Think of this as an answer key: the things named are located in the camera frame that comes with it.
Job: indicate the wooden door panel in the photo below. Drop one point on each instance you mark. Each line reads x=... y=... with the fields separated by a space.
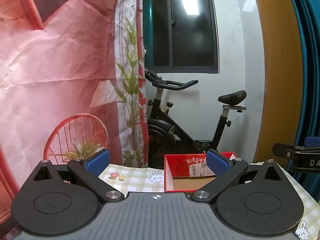
x=277 y=80

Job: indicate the pink printed backdrop cloth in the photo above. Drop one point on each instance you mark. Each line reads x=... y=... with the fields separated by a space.
x=50 y=55

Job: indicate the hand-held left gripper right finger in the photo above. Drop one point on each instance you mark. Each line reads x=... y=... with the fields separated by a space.
x=217 y=163

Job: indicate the checked rabbit print tablecloth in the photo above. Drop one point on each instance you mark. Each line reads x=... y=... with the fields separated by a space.
x=135 y=177

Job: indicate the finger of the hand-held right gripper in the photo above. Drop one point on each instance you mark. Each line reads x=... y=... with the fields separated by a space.
x=313 y=141
x=281 y=150

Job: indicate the dark window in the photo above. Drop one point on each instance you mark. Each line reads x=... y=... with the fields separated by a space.
x=190 y=42

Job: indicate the teal blue curtain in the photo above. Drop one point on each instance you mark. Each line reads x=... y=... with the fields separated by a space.
x=310 y=80
x=147 y=30

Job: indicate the black exercise bike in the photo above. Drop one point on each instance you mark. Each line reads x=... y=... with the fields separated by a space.
x=160 y=116

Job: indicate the red cardboard box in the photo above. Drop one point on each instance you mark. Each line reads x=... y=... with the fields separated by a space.
x=180 y=163

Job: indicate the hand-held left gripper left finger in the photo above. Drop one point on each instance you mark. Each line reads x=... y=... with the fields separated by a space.
x=96 y=161

